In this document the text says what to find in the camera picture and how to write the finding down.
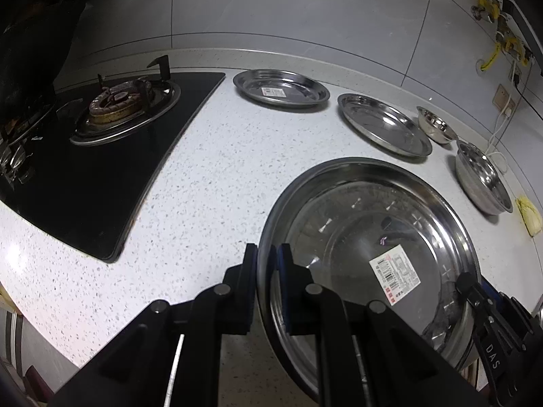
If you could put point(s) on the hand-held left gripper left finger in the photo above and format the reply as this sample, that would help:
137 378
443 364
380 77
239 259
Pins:
253 265

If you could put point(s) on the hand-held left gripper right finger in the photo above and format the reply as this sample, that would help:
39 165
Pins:
281 265

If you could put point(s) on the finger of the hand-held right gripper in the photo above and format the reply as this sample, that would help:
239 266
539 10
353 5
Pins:
468 286
502 303

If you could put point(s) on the large steel basin with label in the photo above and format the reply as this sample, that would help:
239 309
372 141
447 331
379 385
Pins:
360 229

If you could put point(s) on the small steel bowl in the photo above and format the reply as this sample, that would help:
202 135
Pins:
436 123

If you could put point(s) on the yellow dish cloth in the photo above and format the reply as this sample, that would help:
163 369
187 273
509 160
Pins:
530 216

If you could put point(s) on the large steel bowl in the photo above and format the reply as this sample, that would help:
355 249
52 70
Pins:
481 176

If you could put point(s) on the plain steel plate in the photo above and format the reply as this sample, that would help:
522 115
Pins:
382 123

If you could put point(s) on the black glass gas cooktop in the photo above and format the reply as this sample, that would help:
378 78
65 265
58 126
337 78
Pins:
97 186

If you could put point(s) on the steel plate with white label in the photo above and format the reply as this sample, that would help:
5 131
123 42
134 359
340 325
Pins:
282 90

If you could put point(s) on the round gas burner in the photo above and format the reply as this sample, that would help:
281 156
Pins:
12 162
118 102

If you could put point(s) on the black pan support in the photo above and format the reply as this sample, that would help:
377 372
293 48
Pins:
163 68

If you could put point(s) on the gas pipe with yellow valves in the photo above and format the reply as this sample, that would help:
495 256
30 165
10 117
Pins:
502 34

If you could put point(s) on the beige wall socket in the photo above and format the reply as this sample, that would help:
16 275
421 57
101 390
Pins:
505 99

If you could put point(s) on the white wall socket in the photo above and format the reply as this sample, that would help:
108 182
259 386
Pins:
515 74

